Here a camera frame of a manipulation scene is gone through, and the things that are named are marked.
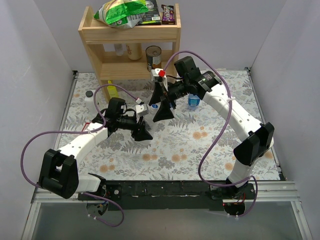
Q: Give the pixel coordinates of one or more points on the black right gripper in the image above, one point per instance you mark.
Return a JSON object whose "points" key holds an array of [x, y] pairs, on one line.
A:
{"points": [[164, 94]]}

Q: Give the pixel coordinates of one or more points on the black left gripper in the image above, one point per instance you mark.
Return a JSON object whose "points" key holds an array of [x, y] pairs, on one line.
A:
{"points": [[136, 125]]}

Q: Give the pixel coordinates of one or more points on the white blue cap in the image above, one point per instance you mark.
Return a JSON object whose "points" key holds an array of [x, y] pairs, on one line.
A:
{"points": [[154, 107]]}

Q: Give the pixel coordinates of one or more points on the clear plastic bottle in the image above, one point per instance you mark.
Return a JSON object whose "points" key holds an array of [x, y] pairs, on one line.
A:
{"points": [[150, 125]]}

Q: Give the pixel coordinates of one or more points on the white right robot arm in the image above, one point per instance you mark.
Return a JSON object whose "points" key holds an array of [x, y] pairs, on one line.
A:
{"points": [[256, 137]]}

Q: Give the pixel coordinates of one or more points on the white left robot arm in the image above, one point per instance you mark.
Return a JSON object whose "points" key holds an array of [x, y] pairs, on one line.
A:
{"points": [[59, 171]]}

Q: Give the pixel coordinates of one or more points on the yellow squeeze bottle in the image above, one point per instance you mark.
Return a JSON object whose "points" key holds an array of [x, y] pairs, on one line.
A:
{"points": [[112, 90]]}

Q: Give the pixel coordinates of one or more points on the white bottle black cap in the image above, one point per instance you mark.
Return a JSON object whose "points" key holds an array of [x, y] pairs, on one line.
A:
{"points": [[89, 101]]}

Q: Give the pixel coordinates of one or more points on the beige cylinder bottle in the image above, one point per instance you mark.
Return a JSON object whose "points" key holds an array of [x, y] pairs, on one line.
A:
{"points": [[134, 51]]}

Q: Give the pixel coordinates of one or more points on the tin can with label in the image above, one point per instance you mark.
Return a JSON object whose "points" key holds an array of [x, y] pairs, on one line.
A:
{"points": [[153, 57]]}

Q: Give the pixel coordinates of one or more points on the floral tablecloth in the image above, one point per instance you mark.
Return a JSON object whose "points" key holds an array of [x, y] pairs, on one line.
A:
{"points": [[178, 144]]}

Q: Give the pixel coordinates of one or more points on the red rectangular box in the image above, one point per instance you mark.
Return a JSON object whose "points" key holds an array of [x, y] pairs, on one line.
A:
{"points": [[85, 127]]}

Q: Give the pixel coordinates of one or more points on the wooden shelf rack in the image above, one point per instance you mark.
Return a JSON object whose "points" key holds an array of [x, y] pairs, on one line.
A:
{"points": [[98, 40]]}

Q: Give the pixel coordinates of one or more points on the brown candy bar pack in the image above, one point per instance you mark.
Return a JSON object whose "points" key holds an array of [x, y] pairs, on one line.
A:
{"points": [[168, 15]]}

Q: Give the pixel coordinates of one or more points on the black snack box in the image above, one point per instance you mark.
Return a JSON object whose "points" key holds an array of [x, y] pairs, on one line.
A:
{"points": [[152, 17]]}

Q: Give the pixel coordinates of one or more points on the green chip bag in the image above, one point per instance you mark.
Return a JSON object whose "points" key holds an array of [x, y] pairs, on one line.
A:
{"points": [[123, 14]]}

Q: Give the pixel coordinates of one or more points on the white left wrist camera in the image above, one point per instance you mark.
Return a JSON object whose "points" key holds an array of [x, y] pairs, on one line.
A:
{"points": [[141, 108]]}

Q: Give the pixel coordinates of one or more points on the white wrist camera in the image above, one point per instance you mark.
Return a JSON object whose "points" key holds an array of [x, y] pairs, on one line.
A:
{"points": [[141, 108], [159, 76]]}

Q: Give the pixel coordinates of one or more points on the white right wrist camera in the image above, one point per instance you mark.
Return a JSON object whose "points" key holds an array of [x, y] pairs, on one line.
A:
{"points": [[159, 76]]}

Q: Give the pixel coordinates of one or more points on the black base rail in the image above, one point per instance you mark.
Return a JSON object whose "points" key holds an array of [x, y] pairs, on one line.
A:
{"points": [[172, 195]]}

